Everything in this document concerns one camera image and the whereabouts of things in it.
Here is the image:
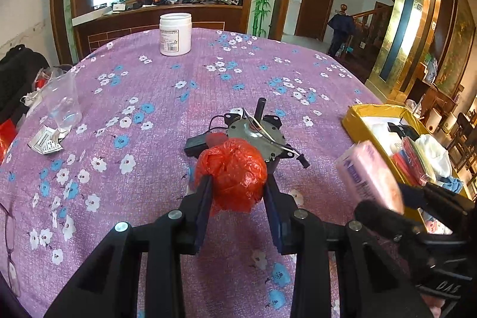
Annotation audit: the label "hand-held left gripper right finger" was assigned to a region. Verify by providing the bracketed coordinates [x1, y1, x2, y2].
[263, 176, 433, 318]

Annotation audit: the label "eyeglasses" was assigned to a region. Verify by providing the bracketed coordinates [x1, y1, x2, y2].
[0, 202, 21, 298]

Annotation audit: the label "red plastic bag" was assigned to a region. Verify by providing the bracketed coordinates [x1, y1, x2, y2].
[0, 119, 18, 164]

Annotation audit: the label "red plastic bag ball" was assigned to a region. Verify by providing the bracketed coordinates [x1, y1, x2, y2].
[194, 138, 268, 216]

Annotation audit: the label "golden pillar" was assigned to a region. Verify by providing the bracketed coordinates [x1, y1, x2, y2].
[367, 0, 477, 106]

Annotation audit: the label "wooden staircase railing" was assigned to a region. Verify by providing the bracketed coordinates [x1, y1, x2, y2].
[339, 1, 392, 69]

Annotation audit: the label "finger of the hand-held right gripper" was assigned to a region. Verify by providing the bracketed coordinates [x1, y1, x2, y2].
[400, 181, 477, 221]
[354, 200, 422, 245]

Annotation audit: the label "person in dark clothes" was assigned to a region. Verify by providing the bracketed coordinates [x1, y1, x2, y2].
[327, 13, 356, 58]

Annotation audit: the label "black electric motor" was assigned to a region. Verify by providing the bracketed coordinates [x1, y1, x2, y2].
[225, 98, 310, 173]

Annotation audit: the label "black bag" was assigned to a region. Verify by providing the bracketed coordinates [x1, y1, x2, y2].
[0, 44, 51, 125]

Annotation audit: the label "large blue towel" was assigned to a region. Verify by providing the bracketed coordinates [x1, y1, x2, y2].
[438, 176, 464, 194]

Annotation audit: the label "pink tissue pack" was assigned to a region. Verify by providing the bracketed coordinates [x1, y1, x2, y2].
[334, 140, 406, 216]

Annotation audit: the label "black adapter box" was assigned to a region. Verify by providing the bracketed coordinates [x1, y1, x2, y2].
[185, 132, 228, 156]

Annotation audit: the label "wooden door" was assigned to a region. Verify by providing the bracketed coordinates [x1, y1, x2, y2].
[294, 0, 338, 41]

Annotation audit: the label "wooden chair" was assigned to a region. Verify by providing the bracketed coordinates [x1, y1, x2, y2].
[447, 113, 477, 192]

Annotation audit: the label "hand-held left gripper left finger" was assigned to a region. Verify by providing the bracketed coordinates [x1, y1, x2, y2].
[44, 174, 214, 318]

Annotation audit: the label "yellow cardboard box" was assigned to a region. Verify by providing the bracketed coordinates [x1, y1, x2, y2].
[342, 103, 472, 235]

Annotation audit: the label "silver foil blister pack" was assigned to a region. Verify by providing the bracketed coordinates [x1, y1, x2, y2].
[29, 126, 69, 156]

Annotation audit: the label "black cloth item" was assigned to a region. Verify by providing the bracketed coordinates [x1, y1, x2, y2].
[388, 122, 422, 142]

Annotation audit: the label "white plastic jar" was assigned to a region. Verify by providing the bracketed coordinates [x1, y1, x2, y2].
[159, 13, 193, 57]

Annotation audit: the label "wooden sideboard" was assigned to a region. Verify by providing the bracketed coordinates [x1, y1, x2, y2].
[72, 3, 243, 58]

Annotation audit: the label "clear plastic cup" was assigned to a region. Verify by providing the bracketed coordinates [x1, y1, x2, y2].
[43, 72, 83, 128]

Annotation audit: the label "wooden side cabinet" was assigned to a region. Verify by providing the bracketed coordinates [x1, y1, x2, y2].
[406, 77, 459, 117]

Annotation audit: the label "crumpled white packaging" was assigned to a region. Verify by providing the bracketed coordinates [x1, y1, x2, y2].
[20, 66, 71, 106]

